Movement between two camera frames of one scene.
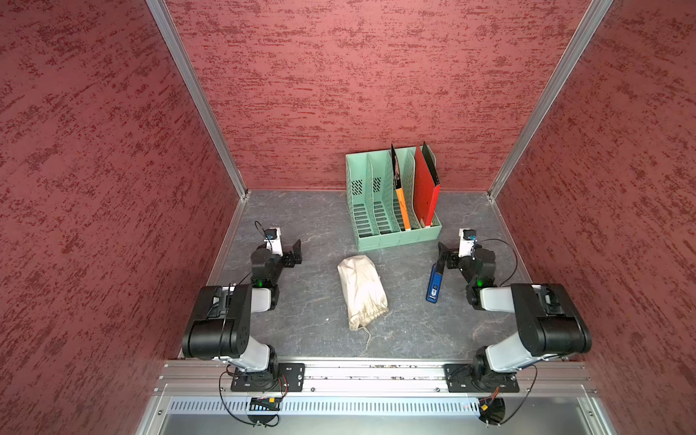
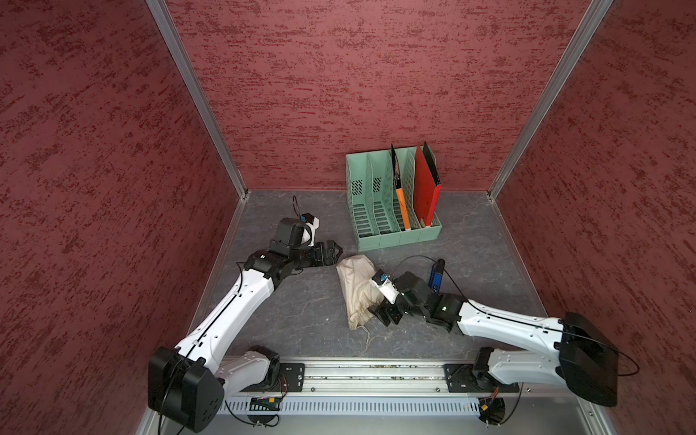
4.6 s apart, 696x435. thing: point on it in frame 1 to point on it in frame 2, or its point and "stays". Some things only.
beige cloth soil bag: [364, 294] stays
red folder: [426, 191] stays
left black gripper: [287, 256] to [331, 259]
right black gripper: [442, 256] to [384, 311]
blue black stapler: [434, 285] stays
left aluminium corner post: [168, 26] stays
